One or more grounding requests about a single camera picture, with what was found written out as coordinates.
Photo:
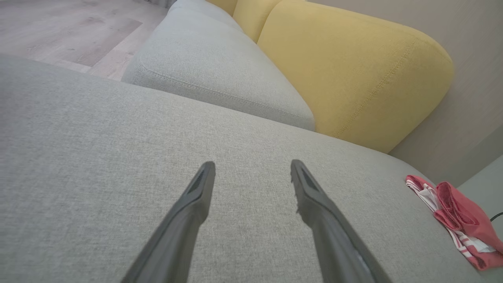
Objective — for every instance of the red shorts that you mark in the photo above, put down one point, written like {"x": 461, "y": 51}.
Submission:
{"x": 467, "y": 216}

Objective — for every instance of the grey sofa seat section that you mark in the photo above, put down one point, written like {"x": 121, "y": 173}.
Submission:
{"x": 485, "y": 188}

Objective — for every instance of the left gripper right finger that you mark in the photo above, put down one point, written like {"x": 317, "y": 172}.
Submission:
{"x": 334, "y": 236}

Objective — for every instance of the large grey sofa seat cushion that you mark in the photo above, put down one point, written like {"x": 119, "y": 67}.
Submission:
{"x": 98, "y": 157}

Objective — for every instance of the large yellow sofa back cushion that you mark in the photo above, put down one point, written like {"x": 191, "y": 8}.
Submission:
{"x": 353, "y": 70}

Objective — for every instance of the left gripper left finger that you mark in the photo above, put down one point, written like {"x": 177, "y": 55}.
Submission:
{"x": 177, "y": 236}

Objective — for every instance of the small grey sofa cushion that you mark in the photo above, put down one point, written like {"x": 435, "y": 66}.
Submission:
{"x": 204, "y": 67}

